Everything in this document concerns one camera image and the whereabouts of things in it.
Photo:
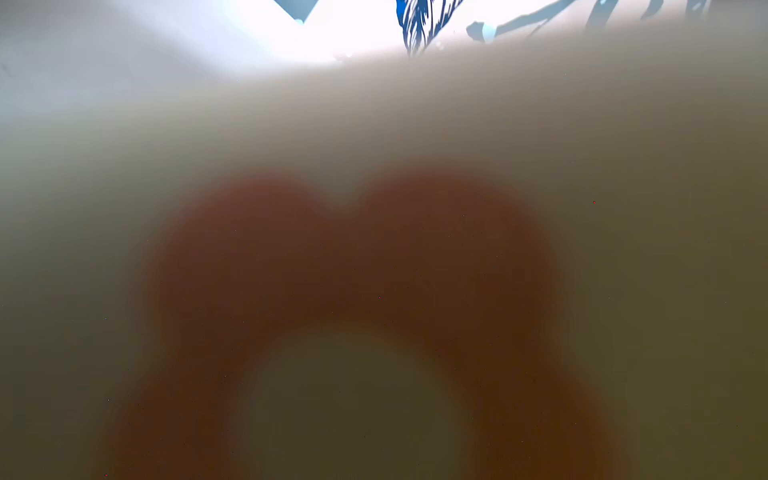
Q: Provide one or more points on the white printed paper bag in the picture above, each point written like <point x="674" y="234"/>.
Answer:
<point x="532" y="260"/>

